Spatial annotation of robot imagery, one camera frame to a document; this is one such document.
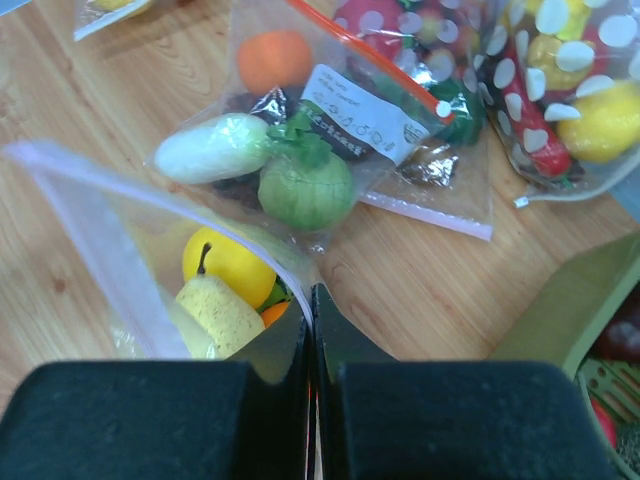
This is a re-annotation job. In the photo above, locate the polka dot drawstring bag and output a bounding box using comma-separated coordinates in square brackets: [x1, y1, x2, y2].
[479, 1, 639, 208]

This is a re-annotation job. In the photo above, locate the polka dot zip bag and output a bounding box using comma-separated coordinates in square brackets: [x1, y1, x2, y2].
[289, 0, 496, 126]

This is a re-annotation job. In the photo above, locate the yellow fake lemon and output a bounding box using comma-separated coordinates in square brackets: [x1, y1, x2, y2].
[182, 227, 276, 309]

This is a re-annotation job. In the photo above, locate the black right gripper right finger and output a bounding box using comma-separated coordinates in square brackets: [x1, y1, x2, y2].
[311, 284, 616, 479]

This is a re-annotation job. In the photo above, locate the white fake radish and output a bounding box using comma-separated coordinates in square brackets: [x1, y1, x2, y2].
[153, 113, 269, 185]

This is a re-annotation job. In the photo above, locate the small red fake fruit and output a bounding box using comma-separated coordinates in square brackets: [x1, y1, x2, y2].
[590, 397, 617, 449]

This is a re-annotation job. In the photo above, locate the clear fruit bag left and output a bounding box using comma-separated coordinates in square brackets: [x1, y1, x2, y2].
[73, 0, 154, 42]

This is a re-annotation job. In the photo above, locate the dark red fake apple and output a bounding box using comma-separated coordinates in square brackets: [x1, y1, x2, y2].
[593, 307, 639, 364]

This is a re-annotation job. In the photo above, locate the green fake cabbage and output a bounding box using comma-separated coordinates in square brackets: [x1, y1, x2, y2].
[258, 153, 355, 232]

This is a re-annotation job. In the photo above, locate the fake orange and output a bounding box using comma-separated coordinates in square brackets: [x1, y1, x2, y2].
[260, 301, 290, 328]

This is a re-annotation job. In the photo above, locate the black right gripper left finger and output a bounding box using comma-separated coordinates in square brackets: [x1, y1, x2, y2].
[1, 305, 313, 479]

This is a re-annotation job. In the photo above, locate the green plastic tub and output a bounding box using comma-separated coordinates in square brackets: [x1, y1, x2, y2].
[490, 233, 639, 479]

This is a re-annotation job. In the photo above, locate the orange fake persimmon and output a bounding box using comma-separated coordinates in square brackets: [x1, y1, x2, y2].
[236, 29, 314, 95]

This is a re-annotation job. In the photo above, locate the clear pink zip top bag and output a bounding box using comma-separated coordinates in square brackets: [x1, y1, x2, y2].
[2, 141, 314, 384]

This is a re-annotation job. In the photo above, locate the fake netted melon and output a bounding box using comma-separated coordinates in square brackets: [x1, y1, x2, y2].
[616, 422, 640, 475]

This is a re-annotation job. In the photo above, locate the clear vegetable zip bag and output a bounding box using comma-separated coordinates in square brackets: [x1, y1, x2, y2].
[147, 1, 493, 251]

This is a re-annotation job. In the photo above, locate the pale yellow fake pear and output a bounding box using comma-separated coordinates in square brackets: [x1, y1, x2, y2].
[176, 275, 265, 360]

